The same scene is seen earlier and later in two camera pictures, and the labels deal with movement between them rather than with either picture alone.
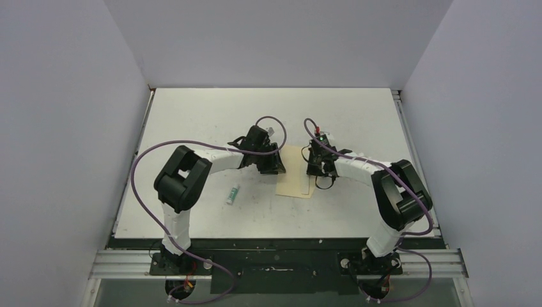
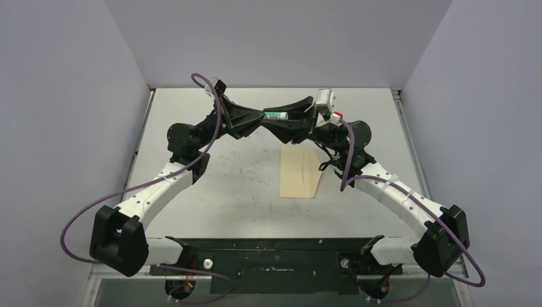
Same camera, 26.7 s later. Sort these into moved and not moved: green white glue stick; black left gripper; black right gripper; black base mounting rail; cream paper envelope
Moved: black right gripper; black left gripper; green white glue stick
Not moved: black base mounting rail; cream paper envelope
